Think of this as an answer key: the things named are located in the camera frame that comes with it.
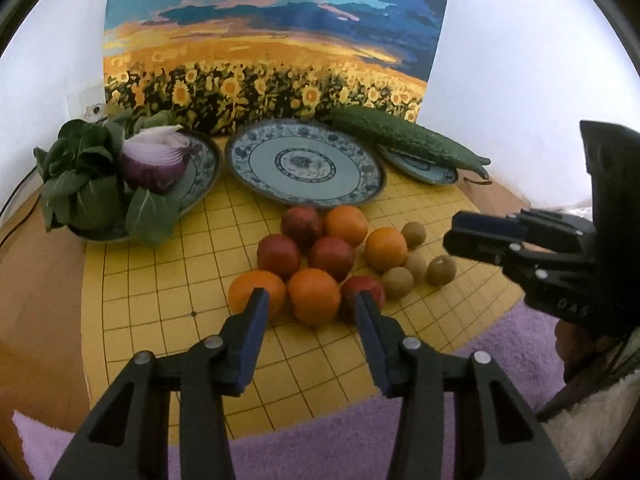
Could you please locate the orange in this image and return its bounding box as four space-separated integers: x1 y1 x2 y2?
228 270 286 318
286 268 342 326
364 226 409 273
324 205 369 247

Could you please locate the brown kiwi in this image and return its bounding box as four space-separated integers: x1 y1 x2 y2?
381 266 414 300
426 255 457 287
400 221 426 250
404 252 427 285

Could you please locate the brown kiwi front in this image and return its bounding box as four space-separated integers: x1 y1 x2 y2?
381 266 414 300

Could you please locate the brown kiwi back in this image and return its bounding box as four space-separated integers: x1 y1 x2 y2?
400 221 426 250

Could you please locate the red apple front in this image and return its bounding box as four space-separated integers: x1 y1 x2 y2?
338 275 386 324

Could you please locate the red apple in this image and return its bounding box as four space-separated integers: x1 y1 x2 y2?
338 275 386 324
307 236 356 283
280 206 324 252
257 234 302 281

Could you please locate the red apple back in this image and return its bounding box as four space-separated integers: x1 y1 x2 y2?
280 206 324 252

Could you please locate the orange back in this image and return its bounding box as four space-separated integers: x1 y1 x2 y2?
324 205 369 247

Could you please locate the person's right hand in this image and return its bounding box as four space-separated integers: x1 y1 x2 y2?
554 320 608 384

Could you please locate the purple fluffy towel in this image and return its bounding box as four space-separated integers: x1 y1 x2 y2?
12 299 576 480

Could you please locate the yellow grid mat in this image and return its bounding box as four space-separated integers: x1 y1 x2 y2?
80 166 521 439

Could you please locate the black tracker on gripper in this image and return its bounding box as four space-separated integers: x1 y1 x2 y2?
579 120 639 330

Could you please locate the small blue plate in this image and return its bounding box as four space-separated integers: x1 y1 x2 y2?
378 145 459 186

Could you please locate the white fluffy blanket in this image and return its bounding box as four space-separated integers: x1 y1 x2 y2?
537 328 640 480

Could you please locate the green cucumber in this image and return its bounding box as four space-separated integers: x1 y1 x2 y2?
321 105 491 180

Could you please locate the blue plate under vegetables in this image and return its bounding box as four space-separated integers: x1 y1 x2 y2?
70 128 222 246

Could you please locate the halved red onion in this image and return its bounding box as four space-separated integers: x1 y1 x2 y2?
119 125 200 195

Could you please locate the large blue patterned plate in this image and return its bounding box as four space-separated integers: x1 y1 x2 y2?
224 119 386 209

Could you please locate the green leafy vegetable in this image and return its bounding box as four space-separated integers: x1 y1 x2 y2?
32 109 191 247

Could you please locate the sunflower field painting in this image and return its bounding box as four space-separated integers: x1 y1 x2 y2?
103 0 447 136

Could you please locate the black cable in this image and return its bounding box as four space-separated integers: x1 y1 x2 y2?
0 164 42 248

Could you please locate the white wall socket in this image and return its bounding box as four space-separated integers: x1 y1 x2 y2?
67 82 105 122

